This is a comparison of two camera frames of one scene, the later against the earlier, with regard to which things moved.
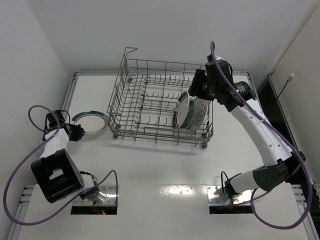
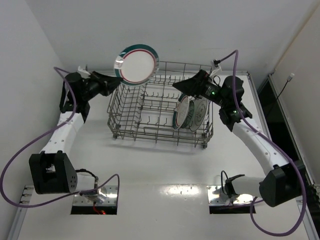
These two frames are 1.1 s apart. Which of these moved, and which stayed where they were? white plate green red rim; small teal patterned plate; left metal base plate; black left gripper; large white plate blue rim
Moved: black left gripper
Stayed: white plate green red rim; small teal patterned plate; left metal base plate; large white plate blue rim
